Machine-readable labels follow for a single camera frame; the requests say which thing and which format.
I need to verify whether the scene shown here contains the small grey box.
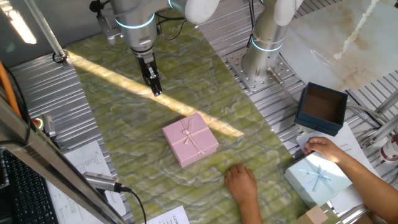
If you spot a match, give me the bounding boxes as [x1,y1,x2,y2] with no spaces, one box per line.
[42,114,57,138]

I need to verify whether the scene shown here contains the thin black cable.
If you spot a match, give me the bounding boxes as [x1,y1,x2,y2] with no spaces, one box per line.
[0,67,32,147]

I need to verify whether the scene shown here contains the person's left forearm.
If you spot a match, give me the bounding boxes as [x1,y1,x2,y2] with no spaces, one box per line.
[238,198,264,224]

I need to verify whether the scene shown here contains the black device cable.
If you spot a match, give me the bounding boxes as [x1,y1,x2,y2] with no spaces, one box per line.
[119,185,147,224]

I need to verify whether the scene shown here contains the black base cable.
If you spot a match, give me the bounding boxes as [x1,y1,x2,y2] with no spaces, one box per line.
[246,0,256,49]

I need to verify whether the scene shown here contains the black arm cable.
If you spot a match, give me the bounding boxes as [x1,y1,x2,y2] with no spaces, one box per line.
[154,11,188,42]

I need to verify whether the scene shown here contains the metal frame beam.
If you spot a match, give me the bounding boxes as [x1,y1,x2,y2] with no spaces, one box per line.
[0,96,128,224]

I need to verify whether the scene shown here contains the orange hose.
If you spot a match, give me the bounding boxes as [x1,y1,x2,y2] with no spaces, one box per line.
[0,60,22,119]

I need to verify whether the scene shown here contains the white marble pattern sheet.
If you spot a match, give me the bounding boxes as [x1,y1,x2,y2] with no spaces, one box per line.
[279,0,398,93]

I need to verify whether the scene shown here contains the brown cardboard box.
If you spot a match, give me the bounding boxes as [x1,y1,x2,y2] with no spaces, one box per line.
[295,205,330,224]

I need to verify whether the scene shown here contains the aluminium profile bar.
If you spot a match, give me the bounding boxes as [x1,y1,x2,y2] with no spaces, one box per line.
[361,114,398,149]
[374,90,398,115]

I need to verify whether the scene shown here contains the person's left hand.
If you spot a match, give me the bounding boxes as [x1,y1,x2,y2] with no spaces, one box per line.
[224,164,259,206]

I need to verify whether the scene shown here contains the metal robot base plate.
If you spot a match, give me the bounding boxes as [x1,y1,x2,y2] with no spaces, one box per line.
[226,46,296,93]

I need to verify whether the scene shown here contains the white paper sheet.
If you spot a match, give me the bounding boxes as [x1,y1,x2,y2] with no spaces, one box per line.
[295,122,380,177]
[328,183,365,216]

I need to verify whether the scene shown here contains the metal pole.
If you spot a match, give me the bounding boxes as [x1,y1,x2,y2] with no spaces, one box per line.
[23,0,70,65]

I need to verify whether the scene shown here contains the person's right forearm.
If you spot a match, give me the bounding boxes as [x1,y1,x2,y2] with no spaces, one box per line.
[334,152,398,224]

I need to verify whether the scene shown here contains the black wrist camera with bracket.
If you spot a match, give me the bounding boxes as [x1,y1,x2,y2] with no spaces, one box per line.
[89,0,124,46]

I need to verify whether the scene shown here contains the red and white cup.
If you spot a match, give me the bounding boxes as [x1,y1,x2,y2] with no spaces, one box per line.
[378,133,398,162]

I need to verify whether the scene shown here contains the person's right hand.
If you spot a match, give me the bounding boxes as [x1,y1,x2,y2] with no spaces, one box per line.
[303,136,343,164]

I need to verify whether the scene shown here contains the pink box lid with ribbon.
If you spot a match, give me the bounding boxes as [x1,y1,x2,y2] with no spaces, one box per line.
[161,111,220,169]

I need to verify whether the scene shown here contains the printed paper sheet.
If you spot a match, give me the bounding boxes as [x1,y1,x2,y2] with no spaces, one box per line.
[145,205,190,224]
[45,179,103,224]
[63,140,127,217]

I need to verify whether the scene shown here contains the black keyboard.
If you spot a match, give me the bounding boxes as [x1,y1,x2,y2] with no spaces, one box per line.
[2,149,60,224]

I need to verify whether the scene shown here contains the green marble pattern mat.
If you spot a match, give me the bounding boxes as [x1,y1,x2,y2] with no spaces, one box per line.
[67,9,343,224]

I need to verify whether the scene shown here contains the light blue gift box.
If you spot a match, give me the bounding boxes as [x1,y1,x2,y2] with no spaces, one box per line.
[283,151,353,208]

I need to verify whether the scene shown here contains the dark blue open box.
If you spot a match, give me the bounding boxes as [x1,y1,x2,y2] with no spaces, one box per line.
[294,82,348,137]

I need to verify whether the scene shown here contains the grey handheld device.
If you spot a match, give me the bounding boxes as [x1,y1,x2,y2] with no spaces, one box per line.
[82,171,124,193]

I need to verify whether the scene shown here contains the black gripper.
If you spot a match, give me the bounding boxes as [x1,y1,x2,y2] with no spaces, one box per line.
[136,50,163,96]

